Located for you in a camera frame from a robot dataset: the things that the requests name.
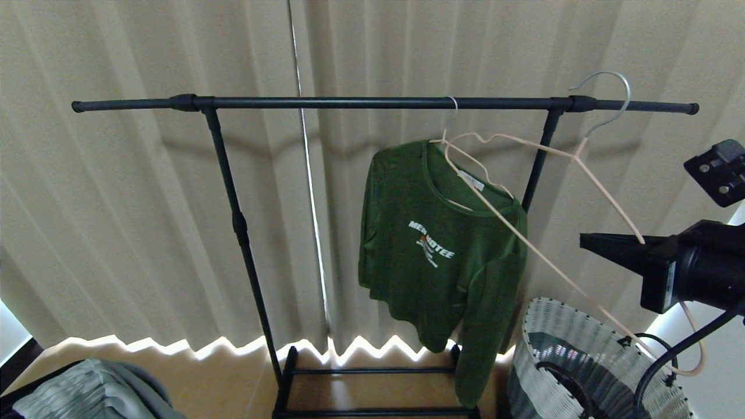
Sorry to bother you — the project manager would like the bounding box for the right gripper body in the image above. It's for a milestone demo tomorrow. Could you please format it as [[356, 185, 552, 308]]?
[[639, 220, 745, 315]]

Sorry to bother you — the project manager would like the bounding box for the pink clothes hanger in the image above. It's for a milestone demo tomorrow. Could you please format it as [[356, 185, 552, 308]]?
[[429, 96, 516, 212], [445, 71, 707, 377]]

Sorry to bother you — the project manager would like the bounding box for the green long-sleeved shirt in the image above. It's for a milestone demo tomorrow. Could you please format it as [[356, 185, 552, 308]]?
[[358, 140, 529, 408]]

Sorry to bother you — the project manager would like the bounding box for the blue-grey garment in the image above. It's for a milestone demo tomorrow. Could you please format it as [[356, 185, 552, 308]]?
[[12, 358, 187, 419]]

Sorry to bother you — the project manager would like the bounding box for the white laundry basket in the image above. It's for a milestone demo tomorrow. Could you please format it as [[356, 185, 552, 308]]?
[[506, 297, 694, 419]]

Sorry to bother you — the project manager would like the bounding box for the black clothes rack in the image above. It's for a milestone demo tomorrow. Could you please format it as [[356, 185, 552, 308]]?
[[71, 93, 700, 419]]

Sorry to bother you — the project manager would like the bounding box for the beige curtain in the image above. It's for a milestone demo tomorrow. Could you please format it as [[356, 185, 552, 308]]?
[[0, 0, 745, 361]]

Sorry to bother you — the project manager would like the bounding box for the black cable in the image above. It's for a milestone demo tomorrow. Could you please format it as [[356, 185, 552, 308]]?
[[633, 306, 745, 419]]

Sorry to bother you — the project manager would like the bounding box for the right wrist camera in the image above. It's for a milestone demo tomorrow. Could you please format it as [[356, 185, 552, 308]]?
[[683, 139, 745, 208]]

